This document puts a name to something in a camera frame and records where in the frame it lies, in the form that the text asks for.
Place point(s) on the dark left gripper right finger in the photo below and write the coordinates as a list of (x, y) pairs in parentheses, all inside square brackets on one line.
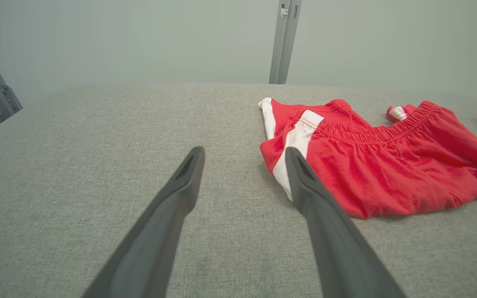
[(338, 248)]

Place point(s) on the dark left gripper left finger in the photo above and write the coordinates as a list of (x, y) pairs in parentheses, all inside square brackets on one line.
[(155, 240)]

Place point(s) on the red shorts with white trim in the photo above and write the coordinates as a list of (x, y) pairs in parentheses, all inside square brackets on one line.
[(387, 174)]

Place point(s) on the grey metal upright post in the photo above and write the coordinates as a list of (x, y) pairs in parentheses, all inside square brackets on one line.
[(285, 45)]

